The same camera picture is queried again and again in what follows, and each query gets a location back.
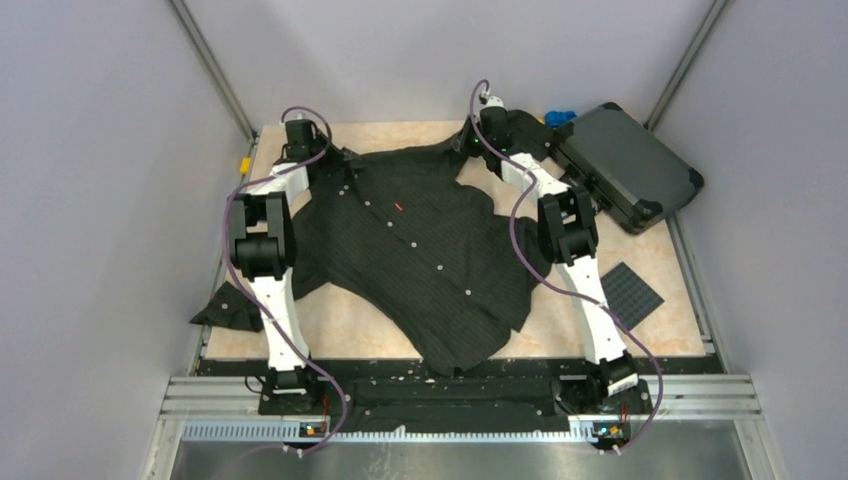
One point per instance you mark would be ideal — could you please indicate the dark grey studded baseplate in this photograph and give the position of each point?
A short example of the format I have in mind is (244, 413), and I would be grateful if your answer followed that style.
(630, 297)

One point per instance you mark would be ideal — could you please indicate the black pinstriped shirt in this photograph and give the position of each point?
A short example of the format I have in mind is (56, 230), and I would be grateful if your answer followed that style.
(409, 257)

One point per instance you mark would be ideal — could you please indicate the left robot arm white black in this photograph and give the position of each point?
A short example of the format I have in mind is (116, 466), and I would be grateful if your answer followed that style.
(261, 247)

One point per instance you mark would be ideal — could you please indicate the dark grey hard case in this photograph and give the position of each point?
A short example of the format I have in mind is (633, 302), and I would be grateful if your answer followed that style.
(633, 176)

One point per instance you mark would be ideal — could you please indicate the blue toy piece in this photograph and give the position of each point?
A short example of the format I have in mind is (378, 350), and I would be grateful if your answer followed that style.
(554, 119)

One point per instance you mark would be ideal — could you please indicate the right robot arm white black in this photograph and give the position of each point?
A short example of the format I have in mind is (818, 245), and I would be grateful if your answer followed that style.
(568, 239)

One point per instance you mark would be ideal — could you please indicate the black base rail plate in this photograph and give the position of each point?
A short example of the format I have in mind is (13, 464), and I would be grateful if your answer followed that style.
(500, 397)

